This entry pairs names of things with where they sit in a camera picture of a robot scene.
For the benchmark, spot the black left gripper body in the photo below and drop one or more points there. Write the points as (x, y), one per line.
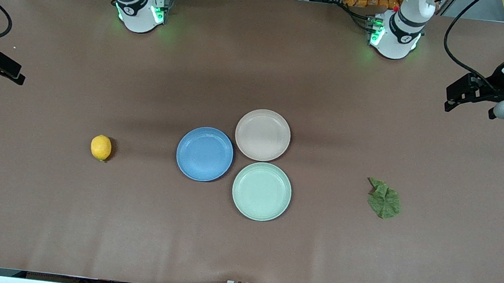
(496, 86)

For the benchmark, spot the green lettuce leaf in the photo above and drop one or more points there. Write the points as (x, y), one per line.
(385, 202)

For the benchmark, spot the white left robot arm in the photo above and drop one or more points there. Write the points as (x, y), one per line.
(399, 37)

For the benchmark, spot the yellow lemon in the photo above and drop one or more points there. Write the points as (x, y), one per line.
(101, 147)

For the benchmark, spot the pale pink plate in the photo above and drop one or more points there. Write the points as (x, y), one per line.
(262, 134)

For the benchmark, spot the mint green plate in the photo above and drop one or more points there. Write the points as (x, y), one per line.
(261, 191)

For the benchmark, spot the blue plate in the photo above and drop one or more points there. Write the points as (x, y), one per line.
(204, 153)

